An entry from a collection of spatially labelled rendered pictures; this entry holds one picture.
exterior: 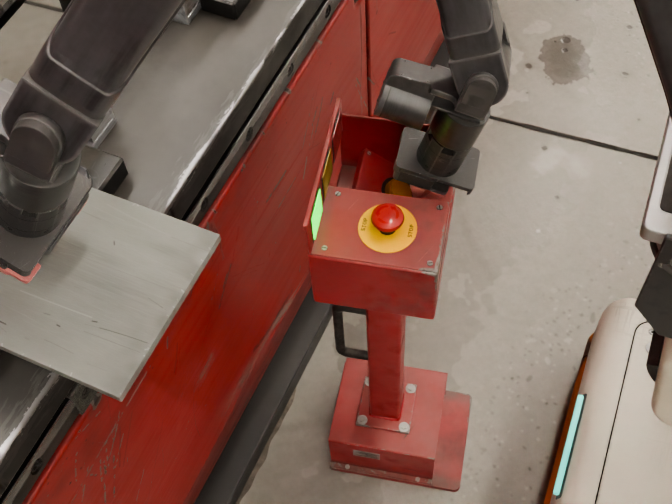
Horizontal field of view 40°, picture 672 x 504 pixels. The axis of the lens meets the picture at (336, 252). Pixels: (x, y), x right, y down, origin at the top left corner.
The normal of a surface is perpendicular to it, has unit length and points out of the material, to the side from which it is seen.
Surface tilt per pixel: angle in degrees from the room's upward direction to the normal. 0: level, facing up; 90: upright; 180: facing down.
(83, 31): 72
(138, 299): 0
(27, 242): 27
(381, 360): 90
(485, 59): 77
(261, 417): 0
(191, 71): 0
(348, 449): 90
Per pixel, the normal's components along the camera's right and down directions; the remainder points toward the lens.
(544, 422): -0.05, -0.54
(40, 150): -0.22, 0.71
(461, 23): -0.30, 0.52
